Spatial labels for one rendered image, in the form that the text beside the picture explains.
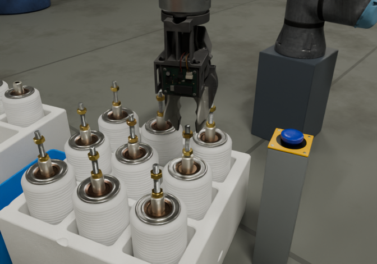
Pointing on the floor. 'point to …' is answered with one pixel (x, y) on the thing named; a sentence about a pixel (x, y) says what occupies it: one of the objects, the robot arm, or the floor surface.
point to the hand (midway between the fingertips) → (188, 122)
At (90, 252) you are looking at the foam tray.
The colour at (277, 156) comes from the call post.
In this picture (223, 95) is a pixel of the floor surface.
